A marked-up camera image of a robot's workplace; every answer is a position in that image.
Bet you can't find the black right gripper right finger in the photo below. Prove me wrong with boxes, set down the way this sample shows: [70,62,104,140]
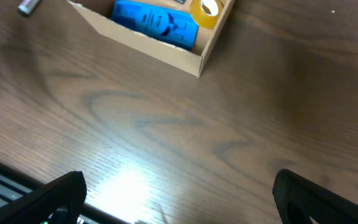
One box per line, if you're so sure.
[272,169,358,224]

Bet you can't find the red stapler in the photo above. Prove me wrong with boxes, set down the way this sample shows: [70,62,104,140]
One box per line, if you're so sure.
[174,0,186,4]

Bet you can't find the black whiteboard marker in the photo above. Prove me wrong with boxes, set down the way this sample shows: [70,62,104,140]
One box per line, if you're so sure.
[17,0,41,17]

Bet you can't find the brown cardboard box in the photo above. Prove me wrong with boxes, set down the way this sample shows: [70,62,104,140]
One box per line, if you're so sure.
[68,0,235,77]

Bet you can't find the blue plastic tape dispenser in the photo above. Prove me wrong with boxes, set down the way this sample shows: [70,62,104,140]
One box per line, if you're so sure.
[111,1,198,51]

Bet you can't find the yellow clear tape roll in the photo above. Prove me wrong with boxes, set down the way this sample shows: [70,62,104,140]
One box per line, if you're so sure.
[189,0,223,29]

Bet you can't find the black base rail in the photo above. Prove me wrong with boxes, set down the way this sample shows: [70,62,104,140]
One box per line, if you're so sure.
[0,162,128,224]

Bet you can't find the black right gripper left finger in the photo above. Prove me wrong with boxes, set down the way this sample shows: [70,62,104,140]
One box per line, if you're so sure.
[0,171,87,224]

